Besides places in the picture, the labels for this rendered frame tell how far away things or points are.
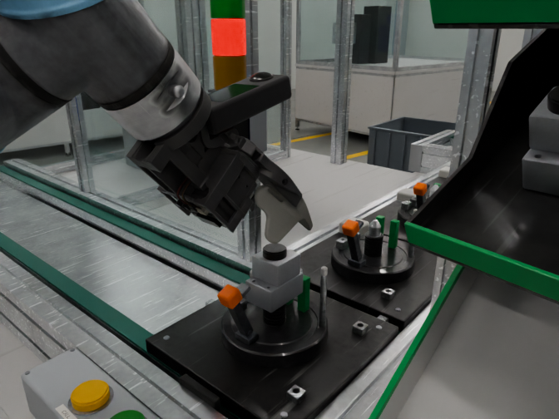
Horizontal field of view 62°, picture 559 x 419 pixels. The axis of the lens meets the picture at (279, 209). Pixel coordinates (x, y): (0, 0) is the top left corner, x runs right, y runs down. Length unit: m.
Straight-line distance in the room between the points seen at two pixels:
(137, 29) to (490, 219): 0.29
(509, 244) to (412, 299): 0.38
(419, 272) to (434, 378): 0.36
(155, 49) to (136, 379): 0.39
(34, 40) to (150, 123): 0.10
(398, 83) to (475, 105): 5.12
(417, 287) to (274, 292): 0.28
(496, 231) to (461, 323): 0.13
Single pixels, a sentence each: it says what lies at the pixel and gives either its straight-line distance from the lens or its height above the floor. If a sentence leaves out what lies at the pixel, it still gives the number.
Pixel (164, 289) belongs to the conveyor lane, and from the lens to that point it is 0.86.
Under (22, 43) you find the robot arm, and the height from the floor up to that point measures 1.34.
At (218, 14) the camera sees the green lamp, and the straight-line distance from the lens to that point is 0.71.
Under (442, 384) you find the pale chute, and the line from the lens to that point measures 0.47.
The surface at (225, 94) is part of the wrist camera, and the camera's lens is 0.46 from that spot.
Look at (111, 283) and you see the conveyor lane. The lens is 0.90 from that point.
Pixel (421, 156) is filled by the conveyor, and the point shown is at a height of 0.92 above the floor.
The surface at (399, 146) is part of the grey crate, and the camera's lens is 2.54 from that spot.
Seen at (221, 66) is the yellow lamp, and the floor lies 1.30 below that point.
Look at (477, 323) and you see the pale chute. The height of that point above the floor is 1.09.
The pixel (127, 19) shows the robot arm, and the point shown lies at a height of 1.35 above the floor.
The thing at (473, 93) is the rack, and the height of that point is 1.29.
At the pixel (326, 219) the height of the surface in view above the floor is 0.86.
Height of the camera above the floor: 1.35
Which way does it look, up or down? 21 degrees down
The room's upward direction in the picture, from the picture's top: straight up
